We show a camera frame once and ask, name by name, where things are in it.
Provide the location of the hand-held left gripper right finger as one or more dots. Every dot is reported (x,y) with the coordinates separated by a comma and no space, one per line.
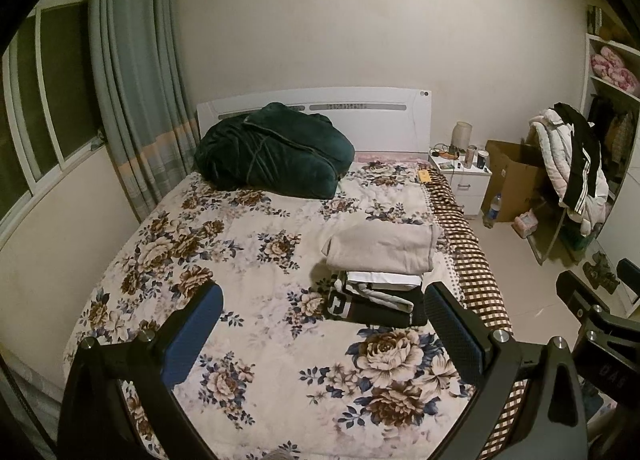
(452,335)

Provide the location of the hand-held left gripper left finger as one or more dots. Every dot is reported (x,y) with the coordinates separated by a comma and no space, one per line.
(197,335)

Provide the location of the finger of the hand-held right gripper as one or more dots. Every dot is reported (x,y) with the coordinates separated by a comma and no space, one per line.
(580,297)
(630,285)

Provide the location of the grey long-sleeve shirt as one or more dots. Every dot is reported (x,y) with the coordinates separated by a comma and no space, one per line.
(380,247)

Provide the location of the dark shoe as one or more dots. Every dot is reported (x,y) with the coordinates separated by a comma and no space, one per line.
(600,270)

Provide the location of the checkered bed sheet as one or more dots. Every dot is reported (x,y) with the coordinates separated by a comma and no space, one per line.
(480,280)

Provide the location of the metal chair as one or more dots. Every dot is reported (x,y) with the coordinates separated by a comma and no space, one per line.
(550,240)

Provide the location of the white wardrobe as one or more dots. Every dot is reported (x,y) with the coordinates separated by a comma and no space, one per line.
(620,220)

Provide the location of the black folded garment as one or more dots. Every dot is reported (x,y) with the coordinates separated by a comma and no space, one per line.
(370,315)

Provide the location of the white folded garment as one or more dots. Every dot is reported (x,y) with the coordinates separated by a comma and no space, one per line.
(385,280)

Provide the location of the pink tissue pack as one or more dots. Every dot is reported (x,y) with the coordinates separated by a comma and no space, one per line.
(526,224)

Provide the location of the bed with floral cover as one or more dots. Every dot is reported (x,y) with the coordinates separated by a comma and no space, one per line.
(250,250)

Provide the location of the plastic water bottle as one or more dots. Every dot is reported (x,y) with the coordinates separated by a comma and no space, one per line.
(492,210)

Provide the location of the large cardboard box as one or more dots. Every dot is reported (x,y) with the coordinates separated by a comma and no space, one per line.
(515,179)

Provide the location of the black jacket with white stripes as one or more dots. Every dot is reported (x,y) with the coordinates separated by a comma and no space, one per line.
(582,154)

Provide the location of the white nightstand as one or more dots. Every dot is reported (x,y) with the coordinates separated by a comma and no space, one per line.
(467,190)

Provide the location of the yellow packet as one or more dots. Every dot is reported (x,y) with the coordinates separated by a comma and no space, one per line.
(426,175)

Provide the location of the dark cup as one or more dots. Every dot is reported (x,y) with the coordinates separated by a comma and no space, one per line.
(482,159)

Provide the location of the metal tumbler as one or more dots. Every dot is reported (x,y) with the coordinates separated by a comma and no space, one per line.
(470,157)

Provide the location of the dark green blanket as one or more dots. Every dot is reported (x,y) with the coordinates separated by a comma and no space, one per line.
(270,149)

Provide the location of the beige table lamp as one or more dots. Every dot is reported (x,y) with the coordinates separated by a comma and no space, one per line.
(462,135)

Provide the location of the pink folded blanket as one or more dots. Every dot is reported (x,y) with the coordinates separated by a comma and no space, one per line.
(612,67)

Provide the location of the white bed headboard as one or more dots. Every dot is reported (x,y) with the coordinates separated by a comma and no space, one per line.
(380,124)

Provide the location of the white framed window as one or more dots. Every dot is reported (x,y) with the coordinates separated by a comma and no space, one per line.
(50,104)

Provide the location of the green striped curtain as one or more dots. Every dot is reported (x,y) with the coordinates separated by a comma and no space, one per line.
(140,64)

